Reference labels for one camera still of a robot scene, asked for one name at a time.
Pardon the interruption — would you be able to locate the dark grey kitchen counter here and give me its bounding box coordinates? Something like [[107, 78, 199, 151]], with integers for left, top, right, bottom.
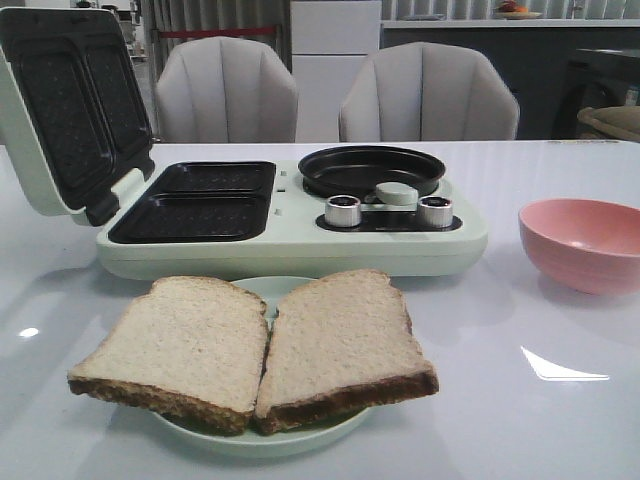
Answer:
[[381, 19, 639, 140]]

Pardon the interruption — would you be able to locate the black round frying pan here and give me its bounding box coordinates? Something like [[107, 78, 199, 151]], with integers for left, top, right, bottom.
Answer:
[[298, 145, 446, 199]]

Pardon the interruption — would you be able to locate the bread slice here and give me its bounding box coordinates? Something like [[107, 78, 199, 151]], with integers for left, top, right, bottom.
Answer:
[[67, 276, 268, 435], [254, 269, 439, 435]]

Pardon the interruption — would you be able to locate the grey upholstered chair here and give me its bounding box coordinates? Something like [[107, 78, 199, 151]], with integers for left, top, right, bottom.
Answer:
[[155, 37, 298, 143], [338, 42, 520, 142]]

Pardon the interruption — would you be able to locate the beige sofa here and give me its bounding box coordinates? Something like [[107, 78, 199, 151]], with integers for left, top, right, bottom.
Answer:
[[577, 106, 640, 142]]

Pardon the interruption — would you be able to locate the mint green sandwich maker lid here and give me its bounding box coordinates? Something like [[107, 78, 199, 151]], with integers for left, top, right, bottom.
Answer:
[[1, 7, 155, 226]]

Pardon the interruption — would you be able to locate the silver control knob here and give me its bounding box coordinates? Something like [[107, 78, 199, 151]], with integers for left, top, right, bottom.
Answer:
[[415, 196, 454, 229], [324, 194, 362, 228]]

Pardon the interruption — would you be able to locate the mint green round plate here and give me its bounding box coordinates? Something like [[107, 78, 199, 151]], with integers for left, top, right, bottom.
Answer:
[[153, 276, 373, 458]]

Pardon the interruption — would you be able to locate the mint green breakfast maker base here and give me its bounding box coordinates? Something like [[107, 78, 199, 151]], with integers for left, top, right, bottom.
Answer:
[[96, 159, 488, 280]]

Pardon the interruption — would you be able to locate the right grey upholstered chair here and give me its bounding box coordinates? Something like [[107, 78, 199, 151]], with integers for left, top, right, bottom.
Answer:
[[338, 42, 520, 142]]

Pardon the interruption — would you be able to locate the fruit plate on counter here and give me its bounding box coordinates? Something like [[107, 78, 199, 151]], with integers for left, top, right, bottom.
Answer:
[[493, 0, 542, 20]]

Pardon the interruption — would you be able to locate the pink bowl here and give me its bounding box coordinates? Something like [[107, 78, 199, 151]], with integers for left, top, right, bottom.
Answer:
[[518, 198, 639, 295]]

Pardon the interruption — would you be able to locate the left silver control knob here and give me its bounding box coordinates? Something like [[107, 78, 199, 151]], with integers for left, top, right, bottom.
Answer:
[[324, 194, 362, 228]]

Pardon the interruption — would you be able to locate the white refrigerator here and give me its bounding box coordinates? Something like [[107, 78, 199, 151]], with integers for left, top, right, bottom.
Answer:
[[290, 1, 382, 143]]

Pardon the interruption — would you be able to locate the left grey upholstered chair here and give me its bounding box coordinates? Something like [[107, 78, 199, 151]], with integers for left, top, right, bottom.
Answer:
[[155, 37, 298, 143]]

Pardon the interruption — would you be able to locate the right silver control knob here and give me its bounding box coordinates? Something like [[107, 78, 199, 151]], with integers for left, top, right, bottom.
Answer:
[[415, 196, 454, 229]]

